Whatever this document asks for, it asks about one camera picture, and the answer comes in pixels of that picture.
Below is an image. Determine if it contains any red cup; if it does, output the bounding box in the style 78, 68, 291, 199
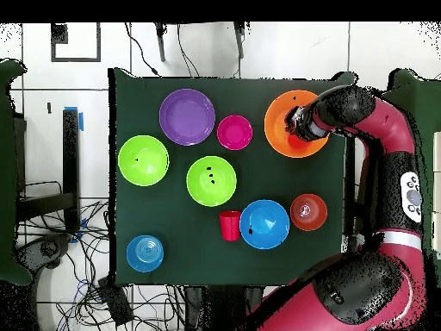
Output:
219, 210, 243, 242

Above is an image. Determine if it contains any large yellow-orange bowl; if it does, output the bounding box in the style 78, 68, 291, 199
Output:
264, 89, 331, 159

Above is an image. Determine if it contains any green bowl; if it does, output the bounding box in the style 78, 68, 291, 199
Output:
117, 134, 171, 188
185, 155, 238, 208

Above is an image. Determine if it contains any small pink-red bowl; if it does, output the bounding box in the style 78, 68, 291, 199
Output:
216, 114, 254, 152

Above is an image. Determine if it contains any dark green table cloth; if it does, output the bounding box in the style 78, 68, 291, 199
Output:
108, 66, 356, 289

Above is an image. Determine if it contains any purple bowl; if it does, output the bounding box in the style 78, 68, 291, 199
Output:
158, 88, 216, 147

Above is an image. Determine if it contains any small orange bowl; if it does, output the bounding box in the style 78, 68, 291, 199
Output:
289, 193, 329, 232

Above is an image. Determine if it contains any small light blue bowl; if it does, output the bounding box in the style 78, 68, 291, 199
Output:
126, 234, 165, 274

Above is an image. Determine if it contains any black metal beam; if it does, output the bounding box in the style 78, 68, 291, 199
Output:
345, 135, 357, 239

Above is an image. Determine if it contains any black stand leg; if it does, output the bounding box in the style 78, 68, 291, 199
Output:
233, 22, 251, 59
153, 22, 167, 63

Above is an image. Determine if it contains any black power strip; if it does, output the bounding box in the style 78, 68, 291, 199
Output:
97, 277, 134, 327

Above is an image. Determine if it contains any green cloth side table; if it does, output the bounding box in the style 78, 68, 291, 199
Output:
380, 67, 441, 263
0, 58, 34, 287

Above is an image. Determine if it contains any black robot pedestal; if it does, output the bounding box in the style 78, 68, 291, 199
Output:
183, 284, 264, 331

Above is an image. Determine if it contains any tangle of cables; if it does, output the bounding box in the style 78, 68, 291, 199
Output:
20, 180, 116, 331

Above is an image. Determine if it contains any black metal frame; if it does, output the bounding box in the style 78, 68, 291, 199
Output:
16, 108, 82, 236

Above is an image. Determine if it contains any black square frame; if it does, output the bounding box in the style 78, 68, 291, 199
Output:
50, 22, 102, 64

